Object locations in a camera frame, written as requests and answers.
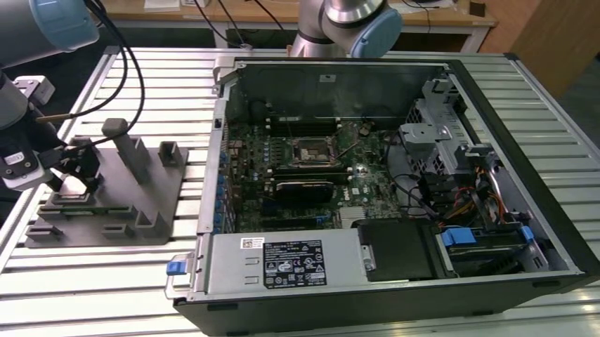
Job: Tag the black expansion slot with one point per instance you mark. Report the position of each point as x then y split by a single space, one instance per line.
287 222

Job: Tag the round coin battery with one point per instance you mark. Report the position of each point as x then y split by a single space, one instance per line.
364 130

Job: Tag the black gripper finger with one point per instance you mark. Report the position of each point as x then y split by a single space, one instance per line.
58 182
92 172

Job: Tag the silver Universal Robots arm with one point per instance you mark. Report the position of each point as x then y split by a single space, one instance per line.
20 35

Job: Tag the grey parts rack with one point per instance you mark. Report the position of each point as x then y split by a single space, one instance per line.
117 210

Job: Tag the CPU socket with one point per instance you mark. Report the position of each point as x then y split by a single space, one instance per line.
314 153

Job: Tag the white boxy wrist camera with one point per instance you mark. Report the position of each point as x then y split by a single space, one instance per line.
40 87

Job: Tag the green motherboard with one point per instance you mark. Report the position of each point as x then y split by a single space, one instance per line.
375 175

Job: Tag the black RAM slot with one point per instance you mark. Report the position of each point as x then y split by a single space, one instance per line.
305 125
309 178
305 133
309 171
305 121
305 129
309 168
309 175

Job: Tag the silver power supply unit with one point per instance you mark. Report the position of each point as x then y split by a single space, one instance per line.
231 267

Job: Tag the wooden desk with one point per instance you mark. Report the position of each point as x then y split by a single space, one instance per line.
164 15

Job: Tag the small silver heatsink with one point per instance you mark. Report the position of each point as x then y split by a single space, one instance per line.
352 214

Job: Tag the blue case latch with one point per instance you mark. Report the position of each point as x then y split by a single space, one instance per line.
176 267

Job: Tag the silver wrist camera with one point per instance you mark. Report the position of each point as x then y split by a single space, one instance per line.
29 175

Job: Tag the black open PC case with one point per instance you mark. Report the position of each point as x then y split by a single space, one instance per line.
375 316

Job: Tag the white paper box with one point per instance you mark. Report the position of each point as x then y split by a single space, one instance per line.
195 3
163 4

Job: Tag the hard disk in blue carrier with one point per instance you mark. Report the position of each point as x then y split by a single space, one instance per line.
458 238

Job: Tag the wooden cabinet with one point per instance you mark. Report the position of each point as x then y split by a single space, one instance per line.
563 42

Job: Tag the black graphics card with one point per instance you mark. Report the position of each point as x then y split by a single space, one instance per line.
305 193

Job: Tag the blue plastic clip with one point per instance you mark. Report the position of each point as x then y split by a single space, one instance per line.
527 234

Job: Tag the small black box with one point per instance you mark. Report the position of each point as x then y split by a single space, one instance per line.
479 8

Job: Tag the grey metal drive cage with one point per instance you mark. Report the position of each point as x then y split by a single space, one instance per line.
422 135

